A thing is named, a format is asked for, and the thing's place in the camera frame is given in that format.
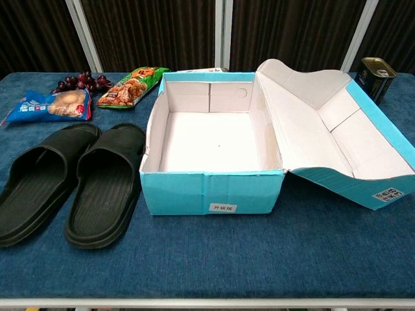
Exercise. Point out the dark ribbed partition panel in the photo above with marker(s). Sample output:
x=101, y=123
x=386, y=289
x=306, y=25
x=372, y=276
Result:
x=152, y=32
x=291, y=29
x=395, y=29
x=32, y=32

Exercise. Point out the green snack bag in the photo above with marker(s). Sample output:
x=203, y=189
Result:
x=129, y=87

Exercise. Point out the light blue shoe box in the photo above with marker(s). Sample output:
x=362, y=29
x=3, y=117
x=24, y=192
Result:
x=175, y=194

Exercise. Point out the white partition post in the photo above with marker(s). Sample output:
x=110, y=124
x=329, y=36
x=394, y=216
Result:
x=86, y=35
x=223, y=32
x=360, y=35

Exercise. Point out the blue table cover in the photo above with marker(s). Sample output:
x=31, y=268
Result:
x=227, y=259

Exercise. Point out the black rubber slipper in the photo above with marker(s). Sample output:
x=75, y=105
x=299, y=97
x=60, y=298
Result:
x=32, y=194
x=97, y=207

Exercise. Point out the white table frame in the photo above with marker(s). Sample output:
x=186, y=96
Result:
x=194, y=305

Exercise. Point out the dark red grape bunch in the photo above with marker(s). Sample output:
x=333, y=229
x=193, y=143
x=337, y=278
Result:
x=84, y=81

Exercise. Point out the dark tin can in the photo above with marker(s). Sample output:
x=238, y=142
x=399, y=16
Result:
x=373, y=84

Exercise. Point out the blue snack bag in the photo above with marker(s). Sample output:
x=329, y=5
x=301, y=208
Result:
x=32, y=108

